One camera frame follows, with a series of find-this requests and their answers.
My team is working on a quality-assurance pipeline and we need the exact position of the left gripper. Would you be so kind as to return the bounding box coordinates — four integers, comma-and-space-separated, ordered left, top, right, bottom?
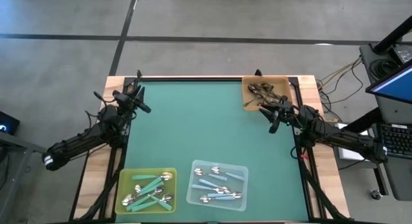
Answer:
113, 85, 152, 115

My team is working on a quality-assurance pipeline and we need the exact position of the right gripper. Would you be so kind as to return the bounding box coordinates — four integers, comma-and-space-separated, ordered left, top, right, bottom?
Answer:
259, 100, 295, 135

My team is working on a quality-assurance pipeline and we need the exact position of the clear plastic bin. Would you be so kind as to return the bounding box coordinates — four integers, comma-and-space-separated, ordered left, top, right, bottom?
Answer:
185, 159, 249, 212

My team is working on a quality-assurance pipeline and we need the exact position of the mint green handled spoon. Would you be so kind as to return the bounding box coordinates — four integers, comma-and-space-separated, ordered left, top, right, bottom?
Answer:
121, 185, 165, 208
141, 180, 165, 196
135, 176, 162, 193
149, 194, 174, 212
131, 172, 174, 182
130, 193, 174, 212

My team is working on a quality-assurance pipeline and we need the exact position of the orange plastic bin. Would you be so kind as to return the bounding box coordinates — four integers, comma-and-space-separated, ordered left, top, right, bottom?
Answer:
241, 75, 294, 111

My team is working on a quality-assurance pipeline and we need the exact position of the green table mat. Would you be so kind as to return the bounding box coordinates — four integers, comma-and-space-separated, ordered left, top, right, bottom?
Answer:
115, 76, 310, 223

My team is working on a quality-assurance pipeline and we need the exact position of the white paper booklet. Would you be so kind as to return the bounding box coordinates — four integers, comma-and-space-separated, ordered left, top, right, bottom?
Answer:
337, 122, 374, 162

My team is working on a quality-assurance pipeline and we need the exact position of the yellow-green plastic bin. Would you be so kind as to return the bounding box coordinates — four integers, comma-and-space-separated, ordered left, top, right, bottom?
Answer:
115, 167, 178, 215

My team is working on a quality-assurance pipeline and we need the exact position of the black metal pole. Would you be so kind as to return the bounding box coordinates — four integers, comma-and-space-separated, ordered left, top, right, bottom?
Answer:
372, 15, 412, 54
346, 107, 384, 135

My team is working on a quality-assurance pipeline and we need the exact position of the grey computer cart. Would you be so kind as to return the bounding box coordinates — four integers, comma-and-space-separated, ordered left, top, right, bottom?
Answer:
359, 42, 412, 201

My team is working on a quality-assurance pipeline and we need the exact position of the computer monitor blue screen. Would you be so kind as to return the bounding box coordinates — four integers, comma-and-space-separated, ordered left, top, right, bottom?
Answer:
365, 59, 412, 105

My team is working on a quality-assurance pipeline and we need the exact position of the black backlit keyboard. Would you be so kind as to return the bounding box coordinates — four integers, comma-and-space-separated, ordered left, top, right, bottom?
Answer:
379, 122, 412, 160

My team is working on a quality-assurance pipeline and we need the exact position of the grey side table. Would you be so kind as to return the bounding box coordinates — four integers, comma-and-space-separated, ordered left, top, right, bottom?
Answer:
0, 130, 53, 223

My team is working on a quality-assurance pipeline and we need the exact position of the black device blue light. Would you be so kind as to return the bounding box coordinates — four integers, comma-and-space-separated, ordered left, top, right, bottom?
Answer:
0, 110, 21, 136

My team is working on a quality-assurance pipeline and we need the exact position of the black power brick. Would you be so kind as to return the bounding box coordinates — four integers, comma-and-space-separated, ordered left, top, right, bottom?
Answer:
393, 43, 412, 64

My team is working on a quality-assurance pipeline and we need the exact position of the black aluminium table frame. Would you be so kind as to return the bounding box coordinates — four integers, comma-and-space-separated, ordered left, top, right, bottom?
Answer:
69, 69, 351, 224

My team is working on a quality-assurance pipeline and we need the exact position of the yellow cable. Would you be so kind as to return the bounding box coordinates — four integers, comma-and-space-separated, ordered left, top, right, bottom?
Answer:
317, 55, 364, 89

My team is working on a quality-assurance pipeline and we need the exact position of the black floor cable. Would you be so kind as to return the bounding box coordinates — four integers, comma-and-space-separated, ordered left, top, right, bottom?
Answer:
318, 58, 365, 105

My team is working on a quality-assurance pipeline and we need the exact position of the coiled black cable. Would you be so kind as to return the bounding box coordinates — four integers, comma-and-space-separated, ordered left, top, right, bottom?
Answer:
369, 57, 393, 79

